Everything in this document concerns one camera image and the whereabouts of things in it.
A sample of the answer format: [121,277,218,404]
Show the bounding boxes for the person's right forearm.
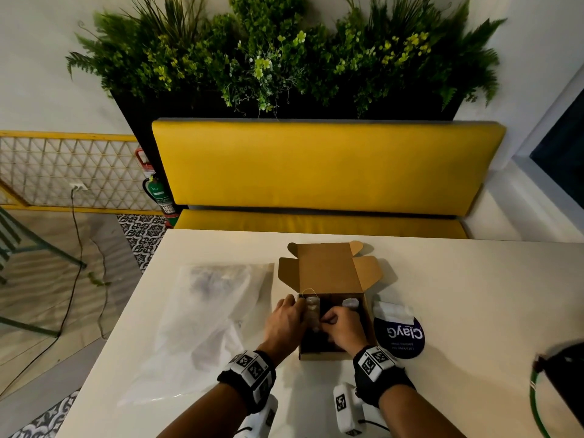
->
[378,383,467,438]

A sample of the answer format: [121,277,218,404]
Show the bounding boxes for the person's right hand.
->
[319,306,370,356]

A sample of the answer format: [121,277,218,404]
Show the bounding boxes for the green artificial plants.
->
[66,0,508,120]

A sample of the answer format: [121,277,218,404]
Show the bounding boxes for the open brown cardboard box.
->
[278,241,383,361]

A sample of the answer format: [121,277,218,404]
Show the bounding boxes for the person's left forearm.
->
[157,382,256,438]

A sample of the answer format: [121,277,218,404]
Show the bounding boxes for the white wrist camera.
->
[332,382,389,437]
[234,394,279,438]

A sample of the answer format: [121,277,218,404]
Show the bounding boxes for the black bag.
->
[534,342,584,428]

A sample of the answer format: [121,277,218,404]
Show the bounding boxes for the white window frame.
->
[512,64,584,244]

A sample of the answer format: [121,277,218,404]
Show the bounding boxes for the black wrist strap with markers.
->
[217,350,277,415]
[352,345,416,409]

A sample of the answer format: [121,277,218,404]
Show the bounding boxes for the yellow lattice railing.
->
[0,130,161,216]

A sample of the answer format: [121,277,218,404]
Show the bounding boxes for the green fire extinguisher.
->
[135,148,180,229]

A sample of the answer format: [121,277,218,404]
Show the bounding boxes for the white paper pouch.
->
[373,300,414,330]

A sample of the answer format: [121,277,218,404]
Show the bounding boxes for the green metal chair frame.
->
[0,206,88,339]

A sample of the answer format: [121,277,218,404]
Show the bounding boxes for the translucent plastic bag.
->
[117,263,275,407]

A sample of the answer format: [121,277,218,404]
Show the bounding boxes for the yellow bench seat cushion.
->
[174,209,470,240]

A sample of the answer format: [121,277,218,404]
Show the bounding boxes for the yellow bench backrest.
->
[151,118,507,218]

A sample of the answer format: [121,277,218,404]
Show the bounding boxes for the black power cable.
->
[0,187,86,398]

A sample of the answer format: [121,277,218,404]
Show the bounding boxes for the green cable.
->
[529,368,554,438]

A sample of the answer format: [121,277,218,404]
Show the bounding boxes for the person's left hand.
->
[261,294,316,361]

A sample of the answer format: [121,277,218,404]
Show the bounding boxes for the small clear bottle with tag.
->
[301,288,321,333]

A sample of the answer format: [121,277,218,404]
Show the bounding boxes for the round purple card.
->
[373,315,426,360]

